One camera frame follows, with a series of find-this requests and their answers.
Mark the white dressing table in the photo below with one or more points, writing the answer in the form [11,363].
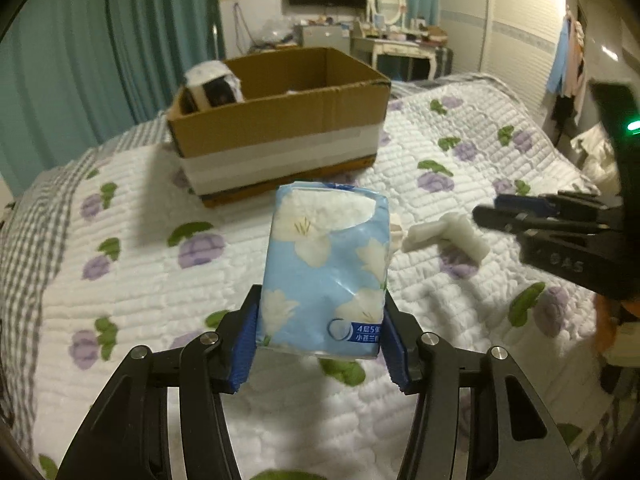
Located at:
[400,47]

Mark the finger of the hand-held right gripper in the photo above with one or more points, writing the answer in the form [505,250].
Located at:
[520,221]
[530,205]

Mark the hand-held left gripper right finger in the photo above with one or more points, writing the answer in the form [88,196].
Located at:
[398,355]

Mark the white and black plush toy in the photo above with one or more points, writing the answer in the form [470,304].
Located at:
[214,86]

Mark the floral quilted bedspread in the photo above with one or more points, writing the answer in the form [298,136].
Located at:
[150,270]

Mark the blue floral tissue pack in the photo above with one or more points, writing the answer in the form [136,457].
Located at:
[320,280]

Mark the white wardrobe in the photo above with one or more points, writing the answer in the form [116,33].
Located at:
[520,35]

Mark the grey cabinet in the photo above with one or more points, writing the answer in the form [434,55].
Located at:
[322,37]

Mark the hanging clothes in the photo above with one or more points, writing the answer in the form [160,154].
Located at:
[567,57]

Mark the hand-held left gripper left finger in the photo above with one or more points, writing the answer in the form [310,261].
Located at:
[243,347]

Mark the clear plastic bag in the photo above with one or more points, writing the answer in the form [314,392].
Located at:
[272,32]

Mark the white plastic pipe piece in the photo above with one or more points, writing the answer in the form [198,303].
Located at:
[446,237]

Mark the cardboard box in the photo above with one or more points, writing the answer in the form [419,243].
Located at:
[280,125]

